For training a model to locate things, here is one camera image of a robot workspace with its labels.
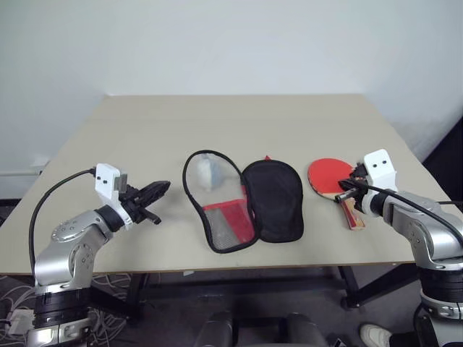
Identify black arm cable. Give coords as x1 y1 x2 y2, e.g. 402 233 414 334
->
364 184 463 248
28 168 98 265

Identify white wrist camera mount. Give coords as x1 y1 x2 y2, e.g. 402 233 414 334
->
361 148 399 216
94 163 133 231

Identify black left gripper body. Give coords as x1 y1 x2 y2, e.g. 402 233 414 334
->
120 183 146 223

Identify white wall trunking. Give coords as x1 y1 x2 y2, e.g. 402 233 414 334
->
0 155 51 178

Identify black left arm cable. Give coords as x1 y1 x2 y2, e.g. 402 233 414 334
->
28 168 98 265

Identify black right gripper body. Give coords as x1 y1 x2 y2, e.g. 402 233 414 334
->
348 162 370 214

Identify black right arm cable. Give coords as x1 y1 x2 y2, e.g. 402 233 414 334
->
364 184 463 248

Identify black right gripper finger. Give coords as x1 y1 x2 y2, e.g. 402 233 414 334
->
337 179 367 193
334 190 360 204

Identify white shoe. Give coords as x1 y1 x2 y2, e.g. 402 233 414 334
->
359 323 394 347

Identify black metal table frame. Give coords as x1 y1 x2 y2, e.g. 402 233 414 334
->
86 265 422 326

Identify black object by wall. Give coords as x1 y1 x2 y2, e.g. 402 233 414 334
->
422 114 463 189

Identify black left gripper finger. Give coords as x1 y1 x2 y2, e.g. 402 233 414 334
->
139 179 172 208
136 208 161 226

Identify red table tennis paddle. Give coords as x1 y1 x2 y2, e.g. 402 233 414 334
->
307 157 368 231

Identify white power adapter box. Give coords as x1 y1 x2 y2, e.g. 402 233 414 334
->
6 309 34 335

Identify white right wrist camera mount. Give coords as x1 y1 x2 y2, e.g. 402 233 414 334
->
361 148 399 216

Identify white floor cables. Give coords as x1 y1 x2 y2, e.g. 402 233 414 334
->
0 273 132 347

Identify dark rounded shape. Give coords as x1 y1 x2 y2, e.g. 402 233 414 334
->
284 312 328 347
195 312 235 347

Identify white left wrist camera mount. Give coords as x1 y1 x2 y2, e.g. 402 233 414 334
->
94 163 133 231

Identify black mesh paddle case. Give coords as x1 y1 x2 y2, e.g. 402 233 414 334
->
182 149 305 254

